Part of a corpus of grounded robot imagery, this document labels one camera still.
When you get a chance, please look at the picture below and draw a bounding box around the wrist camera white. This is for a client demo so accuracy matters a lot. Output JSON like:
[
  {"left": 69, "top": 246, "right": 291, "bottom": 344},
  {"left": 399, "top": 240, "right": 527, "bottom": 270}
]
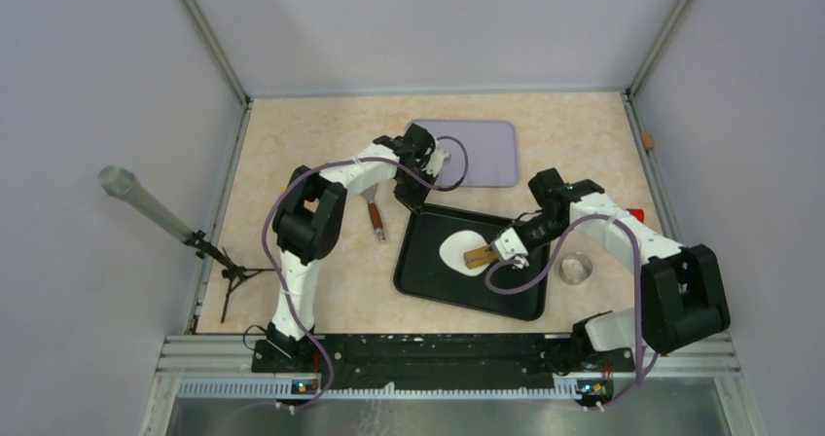
[
  {"left": 490, "top": 228, "right": 529, "bottom": 269},
  {"left": 423, "top": 148, "right": 451, "bottom": 179}
]

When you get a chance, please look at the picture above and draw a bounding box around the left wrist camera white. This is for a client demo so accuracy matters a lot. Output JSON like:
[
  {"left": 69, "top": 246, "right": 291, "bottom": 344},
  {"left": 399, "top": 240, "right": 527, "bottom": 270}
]
[{"left": 423, "top": 148, "right": 451, "bottom": 179}]

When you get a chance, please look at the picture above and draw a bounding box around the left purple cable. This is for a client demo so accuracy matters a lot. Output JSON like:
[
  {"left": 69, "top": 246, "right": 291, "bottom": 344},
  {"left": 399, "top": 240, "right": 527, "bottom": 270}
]
[{"left": 261, "top": 134, "right": 471, "bottom": 415}]

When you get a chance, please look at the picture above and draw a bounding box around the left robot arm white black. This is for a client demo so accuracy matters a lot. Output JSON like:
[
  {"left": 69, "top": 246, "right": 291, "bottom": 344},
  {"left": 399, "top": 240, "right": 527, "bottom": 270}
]
[{"left": 267, "top": 126, "right": 450, "bottom": 372}]

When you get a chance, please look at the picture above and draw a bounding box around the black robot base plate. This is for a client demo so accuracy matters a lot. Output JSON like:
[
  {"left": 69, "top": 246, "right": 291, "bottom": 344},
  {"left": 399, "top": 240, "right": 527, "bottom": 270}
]
[{"left": 251, "top": 333, "right": 635, "bottom": 391}]

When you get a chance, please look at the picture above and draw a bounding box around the clear glass cup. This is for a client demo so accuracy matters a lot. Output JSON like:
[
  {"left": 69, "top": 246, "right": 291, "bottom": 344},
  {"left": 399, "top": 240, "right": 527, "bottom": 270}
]
[{"left": 557, "top": 252, "right": 593, "bottom": 286}]

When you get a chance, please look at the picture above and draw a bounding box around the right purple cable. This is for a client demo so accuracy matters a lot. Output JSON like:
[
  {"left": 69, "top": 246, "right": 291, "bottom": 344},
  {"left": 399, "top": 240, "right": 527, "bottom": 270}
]
[{"left": 484, "top": 213, "right": 660, "bottom": 413}]

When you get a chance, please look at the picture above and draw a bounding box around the black baking tray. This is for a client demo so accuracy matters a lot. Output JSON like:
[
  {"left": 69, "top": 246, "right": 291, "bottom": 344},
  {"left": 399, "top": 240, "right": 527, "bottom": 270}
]
[{"left": 393, "top": 204, "right": 547, "bottom": 321}]

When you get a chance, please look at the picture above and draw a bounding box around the purple cable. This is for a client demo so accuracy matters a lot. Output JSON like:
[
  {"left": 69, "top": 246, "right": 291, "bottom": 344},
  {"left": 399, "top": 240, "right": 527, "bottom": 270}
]
[
  {"left": 484, "top": 213, "right": 660, "bottom": 413},
  {"left": 261, "top": 134, "right": 471, "bottom": 415}
]

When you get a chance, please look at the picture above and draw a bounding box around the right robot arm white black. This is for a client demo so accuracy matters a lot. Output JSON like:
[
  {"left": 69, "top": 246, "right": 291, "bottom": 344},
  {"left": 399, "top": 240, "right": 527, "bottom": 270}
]
[{"left": 492, "top": 168, "right": 731, "bottom": 370}]

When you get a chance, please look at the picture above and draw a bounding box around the lilac rectangular tray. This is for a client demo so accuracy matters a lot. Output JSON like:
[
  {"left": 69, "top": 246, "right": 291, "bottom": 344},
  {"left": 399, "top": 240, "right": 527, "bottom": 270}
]
[{"left": 408, "top": 119, "right": 520, "bottom": 188}]

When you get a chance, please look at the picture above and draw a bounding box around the red yellow toy block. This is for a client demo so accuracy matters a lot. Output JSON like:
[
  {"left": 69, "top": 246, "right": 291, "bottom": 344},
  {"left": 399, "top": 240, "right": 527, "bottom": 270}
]
[{"left": 627, "top": 208, "right": 645, "bottom": 223}]

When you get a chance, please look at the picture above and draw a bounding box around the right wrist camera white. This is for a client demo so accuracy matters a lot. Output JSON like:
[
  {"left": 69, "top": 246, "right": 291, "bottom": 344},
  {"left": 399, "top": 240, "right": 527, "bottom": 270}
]
[{"left": 490, "top": 228, "right": 529, "bottom": 269}]

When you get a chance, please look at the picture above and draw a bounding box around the metal scraper wooden handle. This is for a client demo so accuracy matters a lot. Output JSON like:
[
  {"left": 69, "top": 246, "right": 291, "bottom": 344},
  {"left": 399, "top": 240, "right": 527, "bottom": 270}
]
[{"left": 360, "top": 184, "right": 386, "bottom": 242}]

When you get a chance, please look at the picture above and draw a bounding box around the wooden dough roller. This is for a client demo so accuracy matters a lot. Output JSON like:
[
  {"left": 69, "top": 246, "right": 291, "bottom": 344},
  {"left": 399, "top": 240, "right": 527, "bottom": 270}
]
[{"left": 463, "top": 245, "right": 499, "bottom": 269}]

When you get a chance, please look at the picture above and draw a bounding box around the small wooden cork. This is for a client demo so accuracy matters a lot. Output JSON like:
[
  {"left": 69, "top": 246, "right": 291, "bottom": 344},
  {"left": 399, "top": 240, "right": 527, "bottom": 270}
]
[{"left": 639, "top": 131, "right": 656, "bottom": 152}]

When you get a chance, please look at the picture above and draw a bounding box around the grey microphone on tripod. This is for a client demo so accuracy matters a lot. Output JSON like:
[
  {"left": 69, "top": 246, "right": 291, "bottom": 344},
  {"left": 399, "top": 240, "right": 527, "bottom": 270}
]
[{"left": 97, "top": 164, "right": 273, "bottom": 323}]

